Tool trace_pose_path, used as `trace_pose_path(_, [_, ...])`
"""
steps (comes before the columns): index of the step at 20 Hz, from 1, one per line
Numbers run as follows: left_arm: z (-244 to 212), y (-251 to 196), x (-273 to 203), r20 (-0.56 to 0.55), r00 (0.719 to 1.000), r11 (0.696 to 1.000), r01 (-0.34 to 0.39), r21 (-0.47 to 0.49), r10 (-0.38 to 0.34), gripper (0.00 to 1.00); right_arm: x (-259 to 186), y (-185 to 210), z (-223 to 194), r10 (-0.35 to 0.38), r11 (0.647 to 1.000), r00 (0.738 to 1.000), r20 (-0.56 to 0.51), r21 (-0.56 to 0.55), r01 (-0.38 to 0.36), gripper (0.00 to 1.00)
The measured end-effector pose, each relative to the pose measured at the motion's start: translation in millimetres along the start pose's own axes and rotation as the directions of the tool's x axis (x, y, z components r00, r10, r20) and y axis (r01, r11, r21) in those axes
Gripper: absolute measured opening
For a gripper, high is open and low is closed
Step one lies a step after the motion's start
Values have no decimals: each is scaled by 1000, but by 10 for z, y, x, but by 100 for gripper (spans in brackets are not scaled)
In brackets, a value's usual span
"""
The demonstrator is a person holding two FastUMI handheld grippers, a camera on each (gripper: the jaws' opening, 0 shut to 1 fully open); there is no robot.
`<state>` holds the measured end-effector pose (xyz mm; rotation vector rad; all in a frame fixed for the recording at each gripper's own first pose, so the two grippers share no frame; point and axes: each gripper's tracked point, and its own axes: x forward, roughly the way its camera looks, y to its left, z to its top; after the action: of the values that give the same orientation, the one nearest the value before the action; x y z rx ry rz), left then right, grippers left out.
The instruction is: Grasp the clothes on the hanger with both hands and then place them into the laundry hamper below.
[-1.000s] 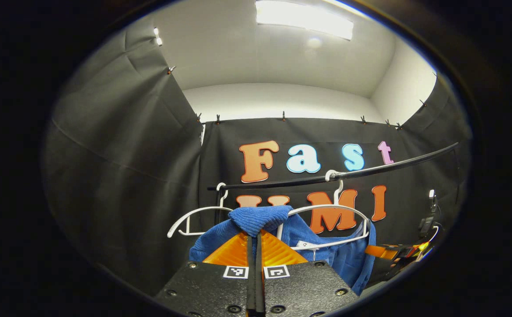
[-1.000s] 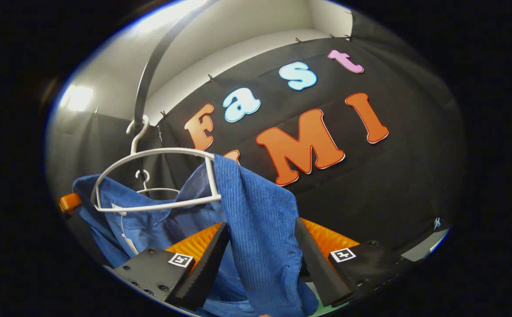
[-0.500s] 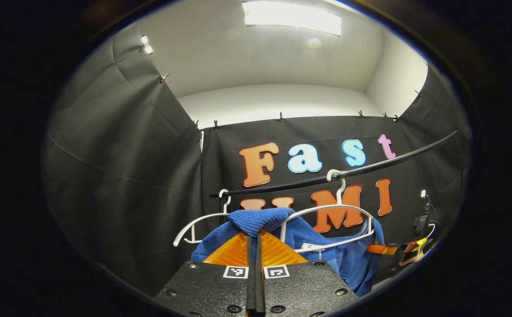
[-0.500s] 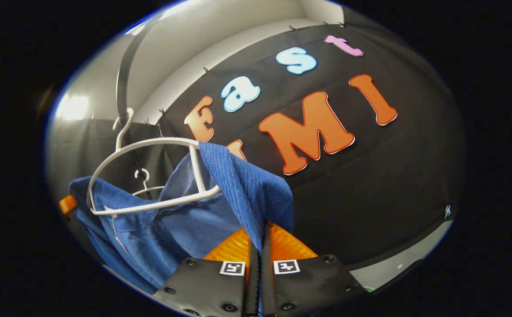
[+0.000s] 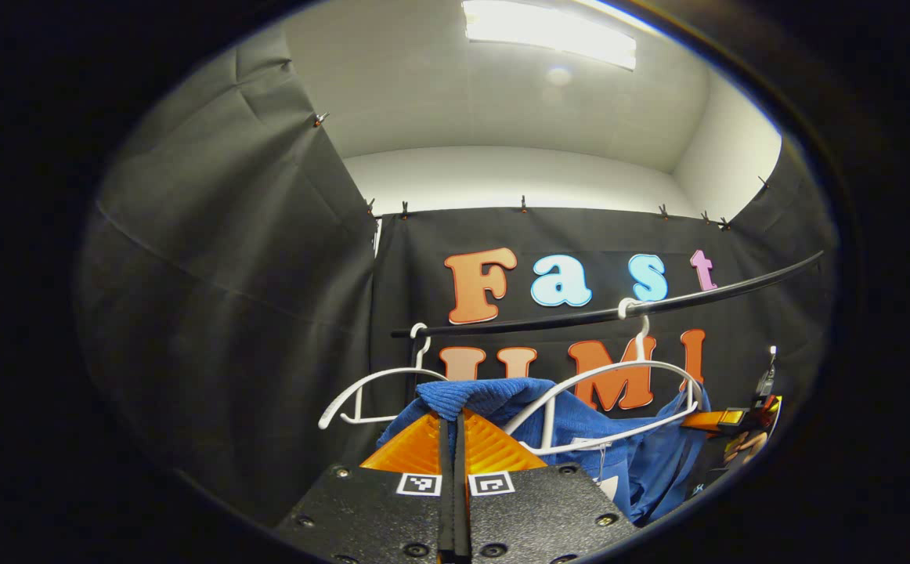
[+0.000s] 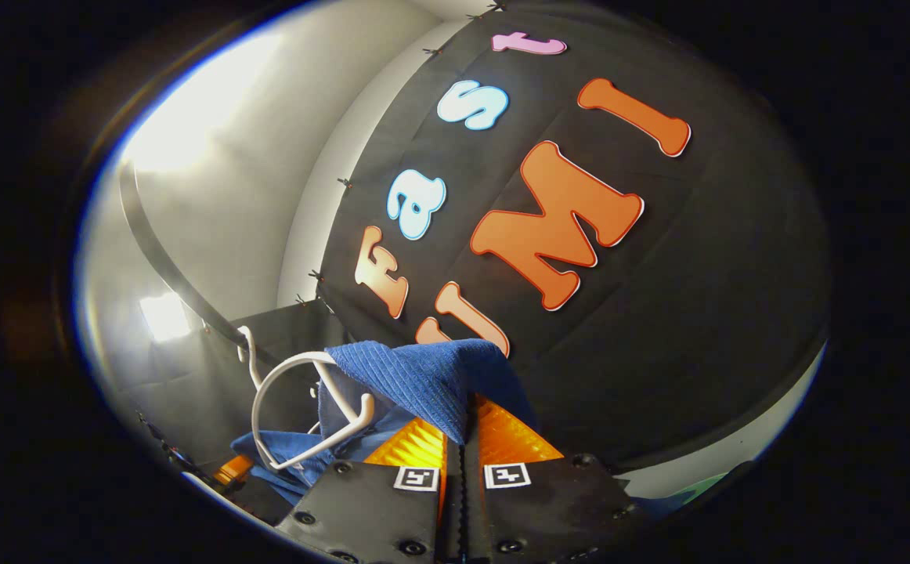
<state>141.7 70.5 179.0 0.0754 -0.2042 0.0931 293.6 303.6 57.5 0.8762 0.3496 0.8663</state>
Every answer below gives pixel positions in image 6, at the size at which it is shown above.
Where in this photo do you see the blue corduroy jacket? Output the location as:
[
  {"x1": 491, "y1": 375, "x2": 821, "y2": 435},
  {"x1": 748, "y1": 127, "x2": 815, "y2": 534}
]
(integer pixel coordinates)
[{"x1": 232, "y1": 338, "x2": 538, "y2": 506}]

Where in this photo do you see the white plastic hanger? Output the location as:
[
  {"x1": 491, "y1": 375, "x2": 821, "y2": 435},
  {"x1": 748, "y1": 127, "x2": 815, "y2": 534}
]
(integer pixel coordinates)
[{"x1": 236, "y1": 325, "x2": 377, "y2": 472}]

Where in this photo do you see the black backdrop cloth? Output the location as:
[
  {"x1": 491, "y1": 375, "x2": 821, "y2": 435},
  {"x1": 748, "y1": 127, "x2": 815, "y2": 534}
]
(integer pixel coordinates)
[{"x1": 138, "y1": 0, "x2": 830, "y2": 502}]

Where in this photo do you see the black metal clothes rack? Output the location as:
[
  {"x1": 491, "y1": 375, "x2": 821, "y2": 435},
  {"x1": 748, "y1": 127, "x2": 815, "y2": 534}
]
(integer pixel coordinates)
[{"x1": 117, "y1": 159, "x2": 285, "y2": 371}]

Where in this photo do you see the ceiling light panel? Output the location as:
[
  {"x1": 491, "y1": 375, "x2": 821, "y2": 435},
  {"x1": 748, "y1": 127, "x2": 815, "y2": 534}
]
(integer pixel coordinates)
[{"x1": 140, "y1": 293, "x2": 191, "y2": 343}]

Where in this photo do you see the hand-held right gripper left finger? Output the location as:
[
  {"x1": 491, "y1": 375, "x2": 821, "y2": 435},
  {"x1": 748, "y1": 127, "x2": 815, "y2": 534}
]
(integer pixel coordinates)
[{"x1": 276, "y1": 415, "x2": 464, "y2": 564}]

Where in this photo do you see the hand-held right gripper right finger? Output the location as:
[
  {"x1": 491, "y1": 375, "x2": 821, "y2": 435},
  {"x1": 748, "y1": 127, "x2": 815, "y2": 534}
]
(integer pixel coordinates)
[{"x1": 463, "y1": 394, "x2": 645, "y2": 564}]

